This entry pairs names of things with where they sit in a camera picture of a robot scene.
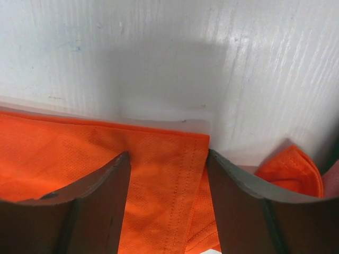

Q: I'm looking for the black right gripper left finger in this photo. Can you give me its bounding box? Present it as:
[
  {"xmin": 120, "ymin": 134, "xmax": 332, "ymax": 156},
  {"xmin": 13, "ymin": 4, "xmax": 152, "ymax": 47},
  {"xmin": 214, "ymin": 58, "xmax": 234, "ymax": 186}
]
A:
[{"xmin": 1, "ymin": 152, "xmax": 131, "ymax": 253}]

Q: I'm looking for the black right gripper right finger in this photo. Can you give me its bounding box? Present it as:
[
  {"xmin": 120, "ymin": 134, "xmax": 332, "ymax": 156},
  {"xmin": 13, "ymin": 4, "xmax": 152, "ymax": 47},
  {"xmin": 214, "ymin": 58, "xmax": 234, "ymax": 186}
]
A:
[{"xmin": 207, "ymin": 150, "xmax": 338, "ymax": 253}]

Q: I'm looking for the orange t shirt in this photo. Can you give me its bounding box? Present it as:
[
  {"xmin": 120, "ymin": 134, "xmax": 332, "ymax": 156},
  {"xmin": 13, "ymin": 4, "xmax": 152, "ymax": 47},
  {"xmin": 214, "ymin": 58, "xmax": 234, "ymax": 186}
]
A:
[{"xmin": 1, "ymin": 112, "xmax": 324, "ymax": 253}]

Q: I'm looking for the pink folded t shirt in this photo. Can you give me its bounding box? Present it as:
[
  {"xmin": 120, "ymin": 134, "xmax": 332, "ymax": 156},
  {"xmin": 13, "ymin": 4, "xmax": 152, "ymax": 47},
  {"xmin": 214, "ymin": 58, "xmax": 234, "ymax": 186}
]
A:
[{"xmin": 322, "ymin": 161, "xmax": 339, "ymax": 198}]

